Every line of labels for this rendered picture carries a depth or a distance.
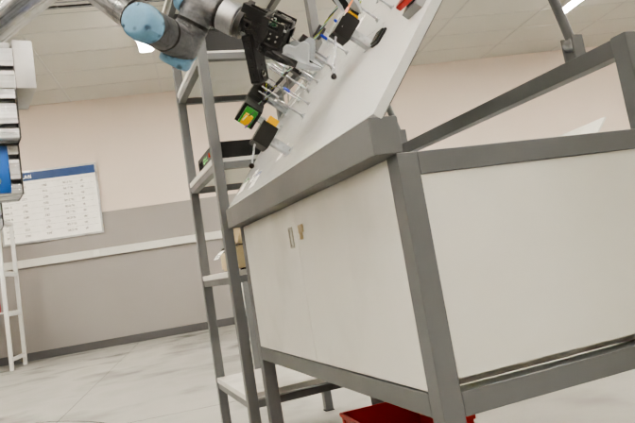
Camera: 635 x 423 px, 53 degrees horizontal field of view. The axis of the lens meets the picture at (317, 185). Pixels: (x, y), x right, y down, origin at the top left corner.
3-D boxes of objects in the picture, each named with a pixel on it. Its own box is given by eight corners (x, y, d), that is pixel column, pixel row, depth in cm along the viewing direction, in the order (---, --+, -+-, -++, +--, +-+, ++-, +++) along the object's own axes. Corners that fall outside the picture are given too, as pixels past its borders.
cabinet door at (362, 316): (423, 393, 105) (382, 160, 109) (314, 362, 155) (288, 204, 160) (437, 389, 106) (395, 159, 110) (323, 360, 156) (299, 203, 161)
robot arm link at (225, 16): (211, 32, 141) (228, 24, 148) (229, 42, 140) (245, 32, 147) (218, 1, 137) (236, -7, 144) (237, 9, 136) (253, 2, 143)
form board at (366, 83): (232, 211, 215) (228, 208, 215) (359, -13, 247) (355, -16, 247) (381, 119, 106) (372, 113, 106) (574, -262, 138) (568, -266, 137)
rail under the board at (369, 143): (374, 155, 104) (368, 117, 105) (228, 228, 214) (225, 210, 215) (403, 152, 106) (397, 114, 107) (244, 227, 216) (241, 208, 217)
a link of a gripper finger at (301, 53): (323, 53, 134) (285, 34, 136) (315, 77, 138) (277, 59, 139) (328, 49, 137) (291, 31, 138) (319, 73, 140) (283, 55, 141)
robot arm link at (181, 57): (141, 51, 139) (163, 5, 138) (169, 63, 149) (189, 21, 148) (168, 65, 136) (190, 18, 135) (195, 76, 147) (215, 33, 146)
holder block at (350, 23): (342, 46, 144) (328, 36, 143) (353, 26, 145) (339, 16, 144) (349, 41, 140) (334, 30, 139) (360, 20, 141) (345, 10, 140)
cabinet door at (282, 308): (316, 362, 156) (290, 204, 161) (260, 346, 207) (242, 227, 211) (323, 360, 157) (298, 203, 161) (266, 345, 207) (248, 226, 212)
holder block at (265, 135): (269, 183, 163) (236, 162, 161) (291, 143, 167) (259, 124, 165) (275, 179, 159) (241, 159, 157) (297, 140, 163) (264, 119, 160)
